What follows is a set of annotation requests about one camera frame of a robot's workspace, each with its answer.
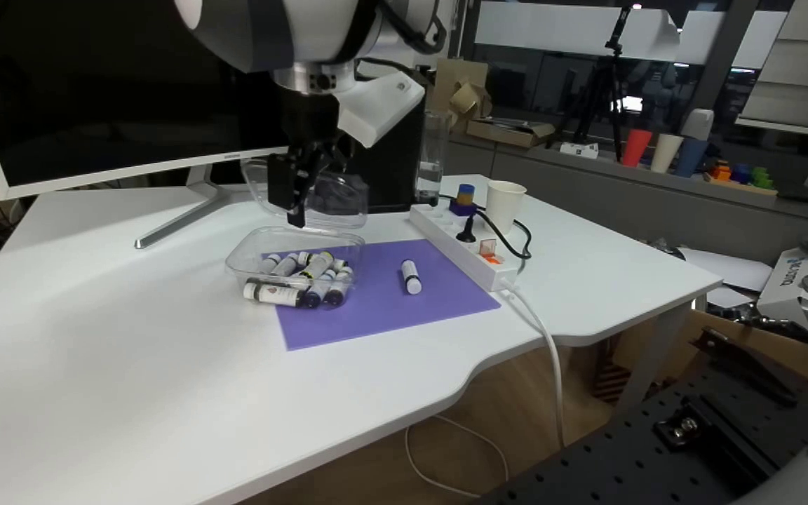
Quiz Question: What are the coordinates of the white window blind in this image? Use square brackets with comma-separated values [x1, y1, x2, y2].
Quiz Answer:
[735, 0, 808, 143]

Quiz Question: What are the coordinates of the white power strip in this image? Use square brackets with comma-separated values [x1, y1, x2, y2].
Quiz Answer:
[410, 200, 526, 293]

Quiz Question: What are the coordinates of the white framed computer monitor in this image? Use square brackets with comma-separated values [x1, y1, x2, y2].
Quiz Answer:
[0, 0, 296, 205]

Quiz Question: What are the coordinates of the white paper cup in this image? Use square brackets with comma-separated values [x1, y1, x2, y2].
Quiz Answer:
[485, 177, 529, 226]

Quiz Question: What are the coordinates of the clear plastic clamshell container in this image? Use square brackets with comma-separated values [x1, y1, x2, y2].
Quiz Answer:
[220, 154, 373, 308]

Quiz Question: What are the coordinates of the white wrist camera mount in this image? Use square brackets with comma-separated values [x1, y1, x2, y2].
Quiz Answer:
[334, 71, 428, 153]

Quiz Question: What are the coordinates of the cream plastic cup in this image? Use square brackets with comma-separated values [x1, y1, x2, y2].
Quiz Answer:
[650, 132, 685, 177]

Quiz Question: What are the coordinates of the clear plastic bottle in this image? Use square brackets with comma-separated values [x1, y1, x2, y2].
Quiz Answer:
[418, 116, 449, 202]

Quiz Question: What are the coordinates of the blue plastic cup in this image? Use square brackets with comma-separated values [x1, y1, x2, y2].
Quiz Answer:
[669, 134, 710, 181]

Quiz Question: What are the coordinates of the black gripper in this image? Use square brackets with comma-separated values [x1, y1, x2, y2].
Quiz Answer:
[267, 88, 341, 234]

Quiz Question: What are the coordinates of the black cable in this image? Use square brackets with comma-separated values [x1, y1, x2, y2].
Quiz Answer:
[470, 207, 535, 275]

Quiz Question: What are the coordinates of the black camera tripod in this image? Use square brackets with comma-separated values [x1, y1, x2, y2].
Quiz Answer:
[568, 0, 641, 164]

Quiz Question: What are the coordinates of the silver monitor stand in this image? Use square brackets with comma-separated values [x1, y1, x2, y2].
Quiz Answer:
[132, 165, 229, 254]

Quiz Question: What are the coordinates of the blue and yellow plug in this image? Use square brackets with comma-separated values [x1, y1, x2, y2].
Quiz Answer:
[449, 184, 480, 220]

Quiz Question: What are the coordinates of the purple paper mat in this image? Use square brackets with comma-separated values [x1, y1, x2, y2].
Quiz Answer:
[271, 240, 502, 353]

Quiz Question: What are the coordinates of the white paper sheet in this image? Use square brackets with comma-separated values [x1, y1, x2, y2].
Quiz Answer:
[676, 244, 774, 313]

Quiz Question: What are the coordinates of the red plastic cup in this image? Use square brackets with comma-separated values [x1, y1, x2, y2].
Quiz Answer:
[619, 127, 657, 172]

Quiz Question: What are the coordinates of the brown cardboard box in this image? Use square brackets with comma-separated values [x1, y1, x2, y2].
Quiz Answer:
[420, 56, 494, 134]

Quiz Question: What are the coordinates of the white plastic cup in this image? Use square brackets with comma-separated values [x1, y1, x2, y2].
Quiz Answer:
[682, 108, 717, 143]

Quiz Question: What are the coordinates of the black perforated breadboard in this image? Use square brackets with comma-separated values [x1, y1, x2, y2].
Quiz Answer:
[485, 369, 808, 505]

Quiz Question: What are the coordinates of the black box device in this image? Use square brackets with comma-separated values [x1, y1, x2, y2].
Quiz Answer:
[327, 88, 428, 217]

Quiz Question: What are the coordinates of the white power cable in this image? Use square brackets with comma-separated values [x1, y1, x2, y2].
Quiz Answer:
[400, 279, 568, 501]

